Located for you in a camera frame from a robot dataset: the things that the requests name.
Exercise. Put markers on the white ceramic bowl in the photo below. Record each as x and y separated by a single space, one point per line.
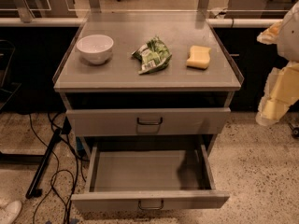
95 49

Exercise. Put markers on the green chip bag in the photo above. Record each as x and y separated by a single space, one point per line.
154 56

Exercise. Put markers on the grey drawer cabinet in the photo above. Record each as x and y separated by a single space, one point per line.
117 84

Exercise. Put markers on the grey drawer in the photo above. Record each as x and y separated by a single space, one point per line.
131 122
145 180

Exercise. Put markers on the yellow sponge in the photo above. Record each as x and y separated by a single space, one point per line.
199 57

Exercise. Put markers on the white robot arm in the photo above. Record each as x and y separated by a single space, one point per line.
285 34

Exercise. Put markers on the white shoe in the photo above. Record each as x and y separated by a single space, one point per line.
10 212

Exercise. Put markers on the white horizontal rail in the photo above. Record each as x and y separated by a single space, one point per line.
76 22

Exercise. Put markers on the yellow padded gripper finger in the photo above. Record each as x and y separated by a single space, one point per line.
281 91

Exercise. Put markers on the black metal stand leg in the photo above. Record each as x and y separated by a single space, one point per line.
34 190

